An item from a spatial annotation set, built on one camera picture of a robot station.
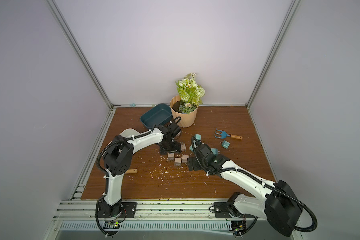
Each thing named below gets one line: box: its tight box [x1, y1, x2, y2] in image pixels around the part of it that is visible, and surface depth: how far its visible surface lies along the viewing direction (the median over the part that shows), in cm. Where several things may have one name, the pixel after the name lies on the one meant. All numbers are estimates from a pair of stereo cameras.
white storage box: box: [119, 128, 141, 137], surface depth 100 cm
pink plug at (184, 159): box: [182, 154, 189, 164], surface depth 90 cm
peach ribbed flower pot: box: [169, 95, 199, 128], surface depth 99 cm
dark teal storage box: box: [140, 103, 173, 129], surface depth 115 cm
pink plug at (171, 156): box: [167, 152, 175, 161], surface depth 92 cm
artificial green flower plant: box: [175, 73, 205, 114], surface depth 92 cm
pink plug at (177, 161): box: [174, 157, 182, 167], surface depth 89 cm
